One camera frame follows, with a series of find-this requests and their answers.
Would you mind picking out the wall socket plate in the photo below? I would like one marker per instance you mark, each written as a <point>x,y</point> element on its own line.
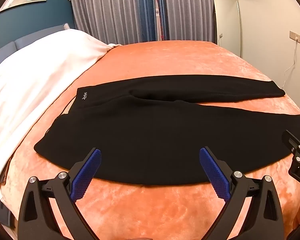
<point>294,36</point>

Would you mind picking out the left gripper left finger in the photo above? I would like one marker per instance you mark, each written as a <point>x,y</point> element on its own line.
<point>36,218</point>

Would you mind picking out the black pants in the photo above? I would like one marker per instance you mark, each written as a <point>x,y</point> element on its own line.
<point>150,130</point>

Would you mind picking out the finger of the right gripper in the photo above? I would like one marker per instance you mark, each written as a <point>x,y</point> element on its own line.
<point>291,142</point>

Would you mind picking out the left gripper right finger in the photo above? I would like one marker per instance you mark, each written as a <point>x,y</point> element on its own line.
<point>264,219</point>

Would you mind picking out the white leaning board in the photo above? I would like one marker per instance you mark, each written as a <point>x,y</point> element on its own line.
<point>228,25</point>

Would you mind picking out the blue padded headboard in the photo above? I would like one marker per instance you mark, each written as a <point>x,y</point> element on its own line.
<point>16,45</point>

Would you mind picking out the grey striped curtain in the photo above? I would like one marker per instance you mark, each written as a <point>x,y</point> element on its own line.
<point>133,21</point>

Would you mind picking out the white duvet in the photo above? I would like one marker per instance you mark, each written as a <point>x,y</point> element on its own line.
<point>32,78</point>

